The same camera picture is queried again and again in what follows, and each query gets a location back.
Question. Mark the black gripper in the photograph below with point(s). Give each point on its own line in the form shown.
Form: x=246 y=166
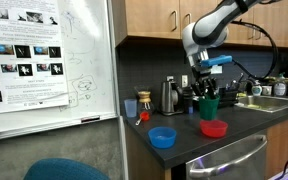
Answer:
x=204 y=75

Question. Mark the green plastic cup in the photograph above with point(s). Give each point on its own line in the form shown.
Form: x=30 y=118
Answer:
x=208 y=108

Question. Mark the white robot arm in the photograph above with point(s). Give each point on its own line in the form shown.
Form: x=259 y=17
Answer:
x=210 y=31

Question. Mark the small blue cup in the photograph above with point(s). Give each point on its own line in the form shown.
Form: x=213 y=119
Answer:
x=191 y=110

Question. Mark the translucent blue plastic cup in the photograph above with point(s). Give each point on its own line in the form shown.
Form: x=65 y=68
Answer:
x=130 y=108

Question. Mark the chrome sink faucet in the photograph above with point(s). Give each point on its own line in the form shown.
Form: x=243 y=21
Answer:
x=241 y=78

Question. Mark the stainless steel electric kettle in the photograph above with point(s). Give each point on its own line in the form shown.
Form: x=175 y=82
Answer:
x=169 y=98

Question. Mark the red plastic bowl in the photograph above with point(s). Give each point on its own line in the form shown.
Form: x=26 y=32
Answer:
x=214 y=129

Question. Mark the white soap bottle blue label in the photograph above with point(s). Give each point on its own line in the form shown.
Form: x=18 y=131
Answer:
x=256 y=89

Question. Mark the small white jar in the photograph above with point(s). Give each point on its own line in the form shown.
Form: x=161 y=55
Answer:
x=266 y=90

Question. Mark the glass carafe with wooden collar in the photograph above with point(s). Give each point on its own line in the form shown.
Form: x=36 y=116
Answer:
x=145 y=98

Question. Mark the wooden upper cabinet door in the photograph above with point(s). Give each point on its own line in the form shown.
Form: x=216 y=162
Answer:
x=242 y=38
x=150 y=18
x=197 y=10
x=284 y=26

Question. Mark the wooden cabinet door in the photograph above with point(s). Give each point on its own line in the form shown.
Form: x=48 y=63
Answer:
x=284 y=26
x=242 y=38
x=280 y=150
x=150 y=18
x=197 y=10

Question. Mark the blue plastic bowl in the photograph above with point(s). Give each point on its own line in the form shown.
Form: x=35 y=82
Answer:
x=162 y=138

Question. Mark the red measuring scoop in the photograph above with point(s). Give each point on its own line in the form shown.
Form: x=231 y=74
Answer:
x=144 y=116

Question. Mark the stainless steel sink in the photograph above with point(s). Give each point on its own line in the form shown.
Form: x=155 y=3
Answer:
x=274 y=101

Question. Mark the stainless steel dishwasher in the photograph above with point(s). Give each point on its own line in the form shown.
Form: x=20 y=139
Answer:
x=227 y=160

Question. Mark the grey soap dispenser bottle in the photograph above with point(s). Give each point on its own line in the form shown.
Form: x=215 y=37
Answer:
x=280 y=88

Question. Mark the wooden lower cabinet door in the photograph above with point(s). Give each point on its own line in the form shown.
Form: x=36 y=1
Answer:
x=280 y=150

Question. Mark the whiteboard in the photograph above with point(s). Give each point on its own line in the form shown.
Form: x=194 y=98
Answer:
x=87 y=50

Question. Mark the blue office chair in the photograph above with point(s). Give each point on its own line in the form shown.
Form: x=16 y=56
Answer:
x=64 y=170

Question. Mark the white research poster with photos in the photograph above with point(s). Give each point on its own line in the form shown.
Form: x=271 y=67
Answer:
x=27 y=33

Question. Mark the white paper wall sign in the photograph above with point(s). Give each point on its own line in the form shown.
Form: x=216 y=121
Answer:
x=217 y=70

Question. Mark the blue wrist camera block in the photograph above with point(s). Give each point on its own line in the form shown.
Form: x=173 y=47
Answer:
x=215 y=61

